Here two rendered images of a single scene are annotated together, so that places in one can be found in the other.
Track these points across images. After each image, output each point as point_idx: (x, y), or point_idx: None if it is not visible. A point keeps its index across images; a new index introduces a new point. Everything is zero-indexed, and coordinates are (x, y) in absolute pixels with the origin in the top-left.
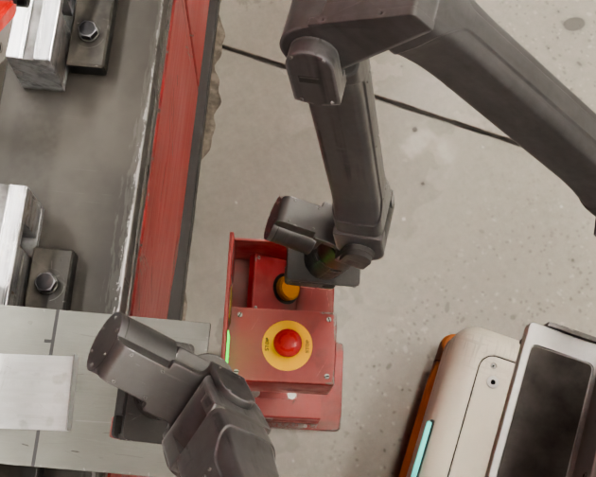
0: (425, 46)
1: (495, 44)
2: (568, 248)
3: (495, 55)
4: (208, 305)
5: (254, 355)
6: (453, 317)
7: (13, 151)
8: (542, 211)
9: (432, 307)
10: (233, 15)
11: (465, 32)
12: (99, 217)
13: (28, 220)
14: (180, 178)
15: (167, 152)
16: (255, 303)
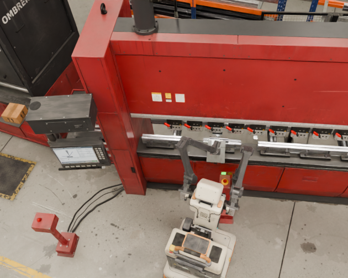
0: (243, 154)
1: (244, 161)
2: (258, 272)
3: (243, 161)
4: (239, 199)
5: (223, 177)
6: (240, 246)
7: (247, 145)
8: (265, 267)
9: (242, 241)
10: (302, 203)
11: (244, 157)
12: (239, 155)
13: (237, 146)
14: (256, 181)
15: (256, 172)
16: (231, 179)
